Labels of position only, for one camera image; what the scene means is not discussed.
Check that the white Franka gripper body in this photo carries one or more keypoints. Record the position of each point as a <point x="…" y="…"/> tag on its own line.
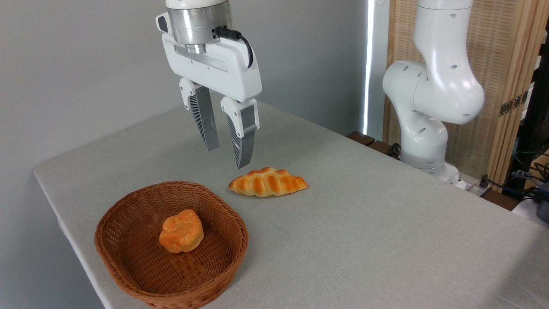
<point x="223" y="68"/>

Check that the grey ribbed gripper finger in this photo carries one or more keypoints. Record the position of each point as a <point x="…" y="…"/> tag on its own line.
<point x="205" y="120"/>
<point x="244" y="141"/>

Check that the round golden bread roll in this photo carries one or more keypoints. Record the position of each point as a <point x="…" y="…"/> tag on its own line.
<point x="182" y="231"/>

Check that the braided golden bread loaf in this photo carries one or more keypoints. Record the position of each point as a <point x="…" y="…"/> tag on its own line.
<point x="268" y="182"/>

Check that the silver aluminium wrist flange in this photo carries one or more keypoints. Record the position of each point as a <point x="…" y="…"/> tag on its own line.
<point x="193" y="25"/>

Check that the dark brown wooden block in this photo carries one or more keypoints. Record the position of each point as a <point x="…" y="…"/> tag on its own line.
<point x="360" y="137"/>
<point x="381" y="148"/>

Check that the grey tablecloth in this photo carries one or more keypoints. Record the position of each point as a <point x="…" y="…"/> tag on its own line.
<point x="364" y="240"/>

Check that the brown woven wicker basket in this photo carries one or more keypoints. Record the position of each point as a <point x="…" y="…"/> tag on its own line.
<point x="128" y="257"/>

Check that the wooden rattan folding screen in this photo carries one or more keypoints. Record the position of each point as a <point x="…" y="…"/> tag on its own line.
<point x="497" y="64"/>

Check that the brass screen hinge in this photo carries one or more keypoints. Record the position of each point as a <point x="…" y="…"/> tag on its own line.
<point x="512" y="104"/>

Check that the white box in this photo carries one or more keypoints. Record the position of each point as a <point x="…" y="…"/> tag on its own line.
<point x="527" y="212"/>

